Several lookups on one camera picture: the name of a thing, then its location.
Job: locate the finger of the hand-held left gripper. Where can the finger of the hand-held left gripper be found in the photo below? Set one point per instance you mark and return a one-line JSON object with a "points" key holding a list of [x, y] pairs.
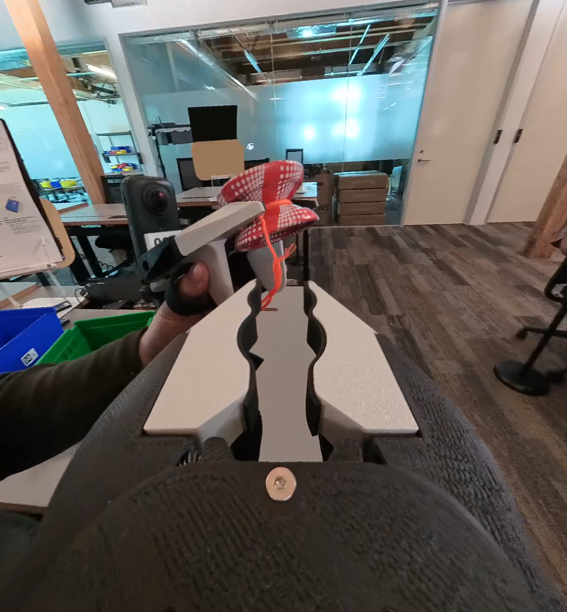
{"points": [[216, 225], [269, 266]]}

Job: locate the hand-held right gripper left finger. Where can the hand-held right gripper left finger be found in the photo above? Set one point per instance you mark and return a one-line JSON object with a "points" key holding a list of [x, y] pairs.
{"points": [[202, 382]]}

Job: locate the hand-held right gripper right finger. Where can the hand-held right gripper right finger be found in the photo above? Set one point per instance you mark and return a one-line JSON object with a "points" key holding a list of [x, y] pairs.
{"points": [[360, 382]]}

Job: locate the red white yo-yo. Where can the red white yo-yo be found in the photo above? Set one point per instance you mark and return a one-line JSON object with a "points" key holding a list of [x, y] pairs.
{"points": [[264, 182]]}

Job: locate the green plastic bin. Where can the green plastic bin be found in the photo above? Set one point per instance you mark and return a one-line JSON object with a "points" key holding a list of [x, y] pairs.
{"points": [[92, 335]]}

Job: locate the person's left forearm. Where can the person's left forearm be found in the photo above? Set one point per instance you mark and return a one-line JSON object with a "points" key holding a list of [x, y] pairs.
{"points": [[54, 402]]}

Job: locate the long wooden desk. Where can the long wooden desk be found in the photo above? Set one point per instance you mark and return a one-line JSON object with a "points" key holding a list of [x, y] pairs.
{"points": [[97, 212]]}

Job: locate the person's left hand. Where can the person's left hand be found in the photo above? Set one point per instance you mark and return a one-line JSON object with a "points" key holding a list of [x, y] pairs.
{"points": [[164, 333]]}

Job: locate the tan chair back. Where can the tan chair back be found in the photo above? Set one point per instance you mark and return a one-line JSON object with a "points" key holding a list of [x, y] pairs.
{"points": [[216, 160]]}

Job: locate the small black monitor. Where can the small black monitor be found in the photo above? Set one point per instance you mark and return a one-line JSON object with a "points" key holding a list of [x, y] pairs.
{"points": [[294, 156]]}

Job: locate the cardboard box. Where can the cardboard box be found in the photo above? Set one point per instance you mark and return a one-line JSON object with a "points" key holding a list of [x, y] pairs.
{"points": [[362, 180], [363, 208], [363, 195], [363, 220]]}

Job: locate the shelf with coloured bins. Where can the shelf with coloured bins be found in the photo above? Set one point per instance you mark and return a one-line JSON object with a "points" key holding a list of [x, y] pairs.
{"points": [[119, 153]]}

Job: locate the instruction sheet board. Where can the instruction sheet board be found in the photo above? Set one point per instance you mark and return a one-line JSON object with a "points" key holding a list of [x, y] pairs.
{"points": [[11, 206]]}

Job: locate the black stool chair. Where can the black stool chair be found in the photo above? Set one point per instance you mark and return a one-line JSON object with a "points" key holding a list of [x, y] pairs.
{"points": [[522, 375]]}

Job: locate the blue plastic bin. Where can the blue plastic bin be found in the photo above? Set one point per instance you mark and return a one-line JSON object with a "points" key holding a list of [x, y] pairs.
{"points": [[11, 339]]}

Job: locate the white door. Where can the white door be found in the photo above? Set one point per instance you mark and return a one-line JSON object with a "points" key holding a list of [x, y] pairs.
{"points": [[460, 115], [551, 96]]}

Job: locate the wooden post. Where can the wooden post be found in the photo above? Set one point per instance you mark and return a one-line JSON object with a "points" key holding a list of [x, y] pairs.
{"points": [[54, 96], [561, 191]]}

